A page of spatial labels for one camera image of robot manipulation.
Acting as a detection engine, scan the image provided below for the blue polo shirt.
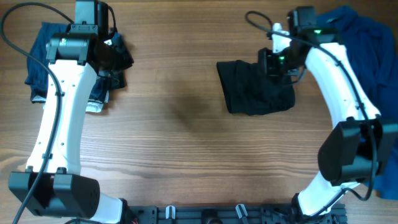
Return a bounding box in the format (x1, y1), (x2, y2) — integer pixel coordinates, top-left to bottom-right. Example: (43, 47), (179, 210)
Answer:
(315, 4), (398, 200)

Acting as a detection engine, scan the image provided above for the black polo shirt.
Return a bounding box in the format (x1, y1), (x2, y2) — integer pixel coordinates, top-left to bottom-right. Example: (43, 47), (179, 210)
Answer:
(216, 60), (295, 116)

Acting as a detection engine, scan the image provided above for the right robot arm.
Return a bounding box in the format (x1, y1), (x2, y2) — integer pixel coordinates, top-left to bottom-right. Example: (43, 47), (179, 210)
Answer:
(258, 6), (397, 223)

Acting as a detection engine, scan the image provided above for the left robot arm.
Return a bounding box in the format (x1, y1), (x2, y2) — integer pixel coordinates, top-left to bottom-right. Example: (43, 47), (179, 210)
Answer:
(9, 1), (137, 223)

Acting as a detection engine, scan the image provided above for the folded black garment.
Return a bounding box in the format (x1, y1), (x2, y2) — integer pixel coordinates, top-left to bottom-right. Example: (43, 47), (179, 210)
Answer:
(30, 30), (127, 104)

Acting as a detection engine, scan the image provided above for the folded white garment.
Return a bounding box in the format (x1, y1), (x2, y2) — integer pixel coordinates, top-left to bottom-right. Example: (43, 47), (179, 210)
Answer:
(30, 90), (109, 113)

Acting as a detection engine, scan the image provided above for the folded dark blue garment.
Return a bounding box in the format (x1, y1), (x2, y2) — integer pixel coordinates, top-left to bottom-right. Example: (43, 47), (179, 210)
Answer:
(25, 22), (126, 97)

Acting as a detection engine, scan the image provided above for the right black cable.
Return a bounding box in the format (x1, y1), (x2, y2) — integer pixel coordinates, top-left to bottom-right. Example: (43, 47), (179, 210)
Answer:
(244, 11), (379, 218)

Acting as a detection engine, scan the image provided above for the black cable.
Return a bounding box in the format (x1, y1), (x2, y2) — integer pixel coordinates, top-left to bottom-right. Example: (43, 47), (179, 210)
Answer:
(0, 2), (118, 224)
(244, 11), (379, 218)

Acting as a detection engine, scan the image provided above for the left black cable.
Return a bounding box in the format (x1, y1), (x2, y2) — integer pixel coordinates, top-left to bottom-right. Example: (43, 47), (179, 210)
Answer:
(0, 2), (118, 224)

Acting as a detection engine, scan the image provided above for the left white rail clip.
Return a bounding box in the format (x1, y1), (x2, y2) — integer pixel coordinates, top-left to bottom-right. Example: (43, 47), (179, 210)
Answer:
(165, 205), (176, 220)

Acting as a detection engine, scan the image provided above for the white rail clip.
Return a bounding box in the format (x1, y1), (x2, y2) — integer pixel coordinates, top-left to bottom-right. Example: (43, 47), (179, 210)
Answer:
(165, 205), (176, 220)
(236, 203), (249, 224)

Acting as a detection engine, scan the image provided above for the right white rail clip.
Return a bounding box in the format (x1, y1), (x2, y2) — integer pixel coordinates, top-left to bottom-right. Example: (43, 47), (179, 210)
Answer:
(236, 203), (249, 224)

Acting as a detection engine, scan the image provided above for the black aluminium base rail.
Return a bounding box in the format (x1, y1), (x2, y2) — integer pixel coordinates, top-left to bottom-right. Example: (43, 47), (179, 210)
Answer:
(130, 203), (348, 224)

